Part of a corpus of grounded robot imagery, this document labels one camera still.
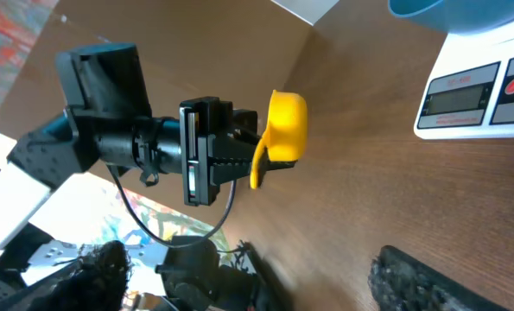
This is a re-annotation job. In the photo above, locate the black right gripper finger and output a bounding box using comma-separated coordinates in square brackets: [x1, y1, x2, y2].
[368, 245, 507, 311]

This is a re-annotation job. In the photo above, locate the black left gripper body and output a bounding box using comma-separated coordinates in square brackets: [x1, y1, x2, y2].
[179, 97, 259, 206]

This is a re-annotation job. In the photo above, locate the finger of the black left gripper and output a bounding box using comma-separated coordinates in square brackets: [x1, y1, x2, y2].
[211, 142, 296, 186]

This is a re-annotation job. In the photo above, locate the yellow plastic measuring scoop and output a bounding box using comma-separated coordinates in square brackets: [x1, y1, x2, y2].
[250, 90, 308, 189]

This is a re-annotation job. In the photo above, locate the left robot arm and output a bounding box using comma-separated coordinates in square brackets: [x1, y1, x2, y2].
[8, 43, 300, 206]

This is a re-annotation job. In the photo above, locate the white digital kitchen scale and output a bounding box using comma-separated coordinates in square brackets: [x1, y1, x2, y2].
[413, 20, 514, 140]

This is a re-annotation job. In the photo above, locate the teal plastic bowl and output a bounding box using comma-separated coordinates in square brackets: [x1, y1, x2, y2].
[388, 0, 514, 34]

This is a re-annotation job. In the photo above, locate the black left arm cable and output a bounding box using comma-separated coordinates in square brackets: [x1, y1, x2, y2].
[107, 163, 238, 250]

